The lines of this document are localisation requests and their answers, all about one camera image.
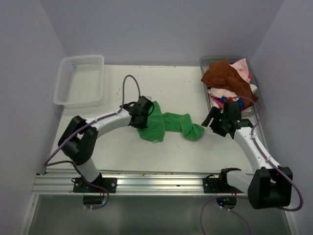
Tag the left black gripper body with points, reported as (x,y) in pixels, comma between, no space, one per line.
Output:
(143,123)

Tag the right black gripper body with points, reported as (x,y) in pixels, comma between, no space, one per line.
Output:
(217,125)

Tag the green towel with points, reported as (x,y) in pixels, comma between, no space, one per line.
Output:
(159,123)

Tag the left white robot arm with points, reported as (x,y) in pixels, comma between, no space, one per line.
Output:
(79,138)

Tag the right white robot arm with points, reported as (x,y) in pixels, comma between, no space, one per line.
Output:
(270,185)

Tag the magenta towel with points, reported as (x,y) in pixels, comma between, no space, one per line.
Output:
(249,82)

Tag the blue towel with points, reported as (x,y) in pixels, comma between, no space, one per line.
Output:
(223,99)

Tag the white towel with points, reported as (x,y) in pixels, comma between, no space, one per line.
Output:
(220,96)

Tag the brown towel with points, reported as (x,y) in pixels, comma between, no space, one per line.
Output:
(221,75)

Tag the light pink towel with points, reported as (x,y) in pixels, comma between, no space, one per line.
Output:
(242,69)

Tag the white plastic basket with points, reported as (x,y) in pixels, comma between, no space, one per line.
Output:
(80,81)

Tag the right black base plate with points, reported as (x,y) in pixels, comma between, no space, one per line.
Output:
(213,186)

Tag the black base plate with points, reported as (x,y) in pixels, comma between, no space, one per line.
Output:
(213,186)
(80,186)

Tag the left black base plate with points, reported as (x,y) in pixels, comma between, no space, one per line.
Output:
(80,186)

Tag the aluminium mounting rail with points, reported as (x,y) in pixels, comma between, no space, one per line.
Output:
(59,182)

